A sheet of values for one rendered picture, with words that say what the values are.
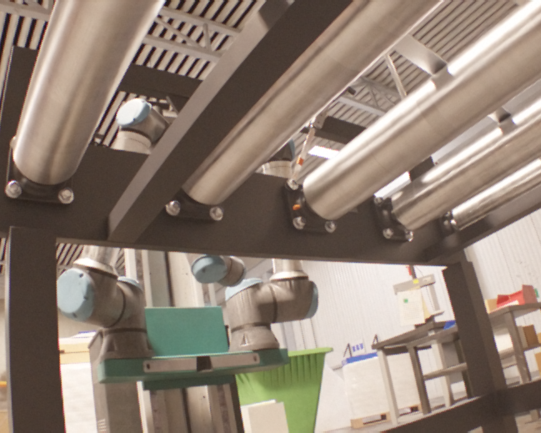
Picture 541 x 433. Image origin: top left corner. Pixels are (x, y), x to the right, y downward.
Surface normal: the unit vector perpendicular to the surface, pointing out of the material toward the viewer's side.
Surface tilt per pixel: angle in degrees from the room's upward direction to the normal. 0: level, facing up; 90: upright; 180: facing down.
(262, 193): 90
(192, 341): 90
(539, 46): 132
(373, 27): 160
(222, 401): 90
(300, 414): 101
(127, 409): 90
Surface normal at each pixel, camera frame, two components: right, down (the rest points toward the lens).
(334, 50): -0.36, 0.66
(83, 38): -0.12, 0.81
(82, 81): 0.13, 0.89
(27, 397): 0.54, -0.43
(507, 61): -0.62, 0.38
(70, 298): -0.39, -0.24
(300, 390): 0.44, -0.26
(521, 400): -0.83, -0.10
